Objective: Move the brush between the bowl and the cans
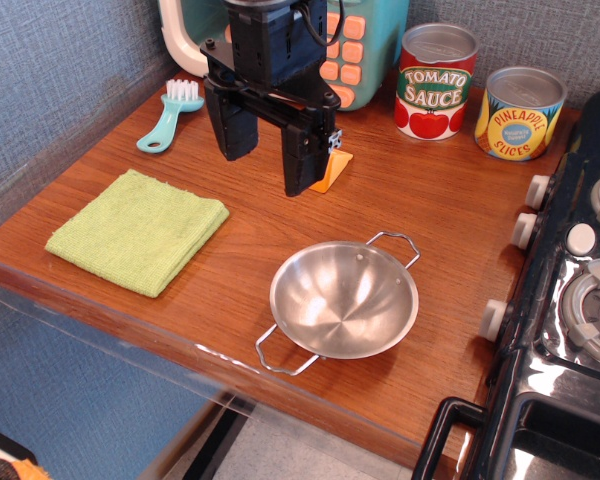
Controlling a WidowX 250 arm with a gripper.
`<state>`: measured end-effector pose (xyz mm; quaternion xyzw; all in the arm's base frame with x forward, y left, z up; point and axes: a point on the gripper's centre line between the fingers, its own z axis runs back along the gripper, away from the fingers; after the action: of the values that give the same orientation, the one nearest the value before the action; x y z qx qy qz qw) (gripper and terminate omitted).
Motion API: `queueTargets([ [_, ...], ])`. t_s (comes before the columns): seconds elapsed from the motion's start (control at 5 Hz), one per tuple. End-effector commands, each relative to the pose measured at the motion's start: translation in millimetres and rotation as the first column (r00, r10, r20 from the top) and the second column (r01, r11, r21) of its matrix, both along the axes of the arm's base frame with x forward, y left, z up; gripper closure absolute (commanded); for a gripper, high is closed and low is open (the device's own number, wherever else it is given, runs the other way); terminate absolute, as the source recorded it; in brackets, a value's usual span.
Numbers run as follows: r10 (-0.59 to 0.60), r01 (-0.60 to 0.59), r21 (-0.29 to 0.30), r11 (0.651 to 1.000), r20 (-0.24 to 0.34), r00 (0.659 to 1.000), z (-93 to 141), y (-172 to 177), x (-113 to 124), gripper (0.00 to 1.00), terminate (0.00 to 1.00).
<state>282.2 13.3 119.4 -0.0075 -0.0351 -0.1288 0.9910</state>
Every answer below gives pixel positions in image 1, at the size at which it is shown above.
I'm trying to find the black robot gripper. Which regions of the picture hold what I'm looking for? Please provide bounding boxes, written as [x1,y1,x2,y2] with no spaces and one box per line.
[201,1,341,197]

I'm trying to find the teal dish brush white bristles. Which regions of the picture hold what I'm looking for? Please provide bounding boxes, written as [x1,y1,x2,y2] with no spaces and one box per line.
[136,79,204,154]

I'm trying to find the orange toy cheese wedge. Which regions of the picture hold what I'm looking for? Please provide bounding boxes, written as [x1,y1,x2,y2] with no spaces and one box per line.
[309,149,353,193]

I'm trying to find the teal toy microwave oven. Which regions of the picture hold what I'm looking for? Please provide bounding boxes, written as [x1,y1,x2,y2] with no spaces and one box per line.
[158,0,410,111]

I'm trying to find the green folded cloth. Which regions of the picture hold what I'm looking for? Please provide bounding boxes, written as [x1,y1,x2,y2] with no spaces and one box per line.
[45,169,229,298]

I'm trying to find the tomato sauce toy can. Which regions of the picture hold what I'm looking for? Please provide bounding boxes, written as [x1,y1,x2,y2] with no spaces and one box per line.
[394,23,479,141]

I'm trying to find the pineapple slices toy can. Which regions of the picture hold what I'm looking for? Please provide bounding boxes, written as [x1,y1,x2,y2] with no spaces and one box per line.
[474,66,567,161]

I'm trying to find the white stove knob middle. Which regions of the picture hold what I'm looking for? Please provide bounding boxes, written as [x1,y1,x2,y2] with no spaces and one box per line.
[510,213,537,250]

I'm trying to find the white stove knob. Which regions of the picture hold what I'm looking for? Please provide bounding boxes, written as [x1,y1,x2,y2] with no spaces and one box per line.
[478,299,508,342]
[525,175,551,210]
[510,213,537,250]

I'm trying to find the white stove knob upper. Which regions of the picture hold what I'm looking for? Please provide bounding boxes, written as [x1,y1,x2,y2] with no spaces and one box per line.
[525,175,551,210]

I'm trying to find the white stove knob lower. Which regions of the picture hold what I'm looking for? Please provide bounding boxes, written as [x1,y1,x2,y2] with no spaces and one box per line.
[478,299,508,342]

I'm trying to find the black toy stove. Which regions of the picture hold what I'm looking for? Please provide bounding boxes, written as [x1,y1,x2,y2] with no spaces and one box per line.
[413,91,600,479]

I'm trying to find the orange object bottom left corner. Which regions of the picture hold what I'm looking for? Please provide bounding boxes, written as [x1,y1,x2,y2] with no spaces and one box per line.
[0,458,51,480]

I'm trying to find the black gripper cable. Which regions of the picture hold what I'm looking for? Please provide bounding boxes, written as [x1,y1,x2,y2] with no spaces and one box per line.
[297,0,347,48]

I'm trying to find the steel bowl with wire handles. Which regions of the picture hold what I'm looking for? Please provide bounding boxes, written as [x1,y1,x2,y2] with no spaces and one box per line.
[255,231,421,377]

